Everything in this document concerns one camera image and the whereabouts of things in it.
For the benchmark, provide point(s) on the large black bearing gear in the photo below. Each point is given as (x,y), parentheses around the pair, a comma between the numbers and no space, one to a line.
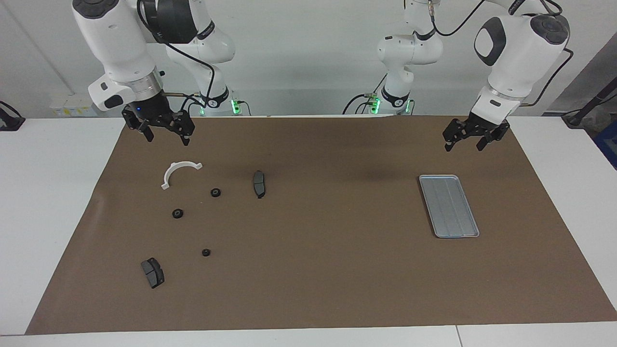
(178,213)
(215,192)

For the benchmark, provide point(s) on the white curved plastic bracket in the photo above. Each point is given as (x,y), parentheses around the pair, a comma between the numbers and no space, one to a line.
(174,168)

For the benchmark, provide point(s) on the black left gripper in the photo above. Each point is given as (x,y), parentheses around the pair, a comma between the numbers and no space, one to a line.
(484,126)

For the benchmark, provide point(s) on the blue crate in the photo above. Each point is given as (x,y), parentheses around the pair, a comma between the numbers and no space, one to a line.
(608,144)

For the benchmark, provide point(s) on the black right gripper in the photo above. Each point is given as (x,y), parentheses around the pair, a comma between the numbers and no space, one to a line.
(152,112)

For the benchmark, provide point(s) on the white box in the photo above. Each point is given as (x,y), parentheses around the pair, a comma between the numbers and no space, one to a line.
(72,106)

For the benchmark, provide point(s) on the brown table mat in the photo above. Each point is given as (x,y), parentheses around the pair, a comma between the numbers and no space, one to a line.
(308,270)

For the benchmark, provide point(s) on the black stand pole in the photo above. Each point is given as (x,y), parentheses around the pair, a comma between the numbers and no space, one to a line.
(590,106)

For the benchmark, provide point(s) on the black table clamp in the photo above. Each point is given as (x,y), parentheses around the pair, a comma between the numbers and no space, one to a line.
(9,120)

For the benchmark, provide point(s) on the short grey brake pad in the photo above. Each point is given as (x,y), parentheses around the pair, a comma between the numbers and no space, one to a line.
(153,273)

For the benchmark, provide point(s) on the long grey brake pad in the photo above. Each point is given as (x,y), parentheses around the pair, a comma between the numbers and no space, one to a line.
(259,184)

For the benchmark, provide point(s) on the silver metal tray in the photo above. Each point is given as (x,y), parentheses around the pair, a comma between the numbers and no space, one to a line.
(450,207)

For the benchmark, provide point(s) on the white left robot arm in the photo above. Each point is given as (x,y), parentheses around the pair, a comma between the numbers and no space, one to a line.
(520,53)

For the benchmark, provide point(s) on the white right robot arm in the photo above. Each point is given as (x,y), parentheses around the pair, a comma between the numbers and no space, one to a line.
(115,43)

